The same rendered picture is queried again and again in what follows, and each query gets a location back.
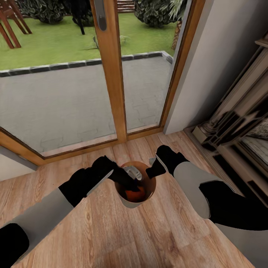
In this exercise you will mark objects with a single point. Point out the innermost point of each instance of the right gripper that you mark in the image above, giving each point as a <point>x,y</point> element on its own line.
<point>154,171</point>

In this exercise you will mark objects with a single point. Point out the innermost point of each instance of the wood fireplace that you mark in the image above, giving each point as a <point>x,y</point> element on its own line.
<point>234,138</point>

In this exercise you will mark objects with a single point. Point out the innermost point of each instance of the trash can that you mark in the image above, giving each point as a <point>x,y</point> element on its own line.
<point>148,184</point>

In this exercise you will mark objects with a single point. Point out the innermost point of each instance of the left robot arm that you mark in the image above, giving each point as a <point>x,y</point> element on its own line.
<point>20,235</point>

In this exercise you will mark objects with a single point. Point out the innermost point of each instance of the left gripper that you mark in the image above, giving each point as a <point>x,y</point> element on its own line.
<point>127,181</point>

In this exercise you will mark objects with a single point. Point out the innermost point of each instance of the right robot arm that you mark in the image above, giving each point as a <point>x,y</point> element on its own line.
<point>243,221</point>

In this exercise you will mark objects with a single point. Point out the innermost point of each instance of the can of soda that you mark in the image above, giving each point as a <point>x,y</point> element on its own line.
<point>134,178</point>
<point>134,196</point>

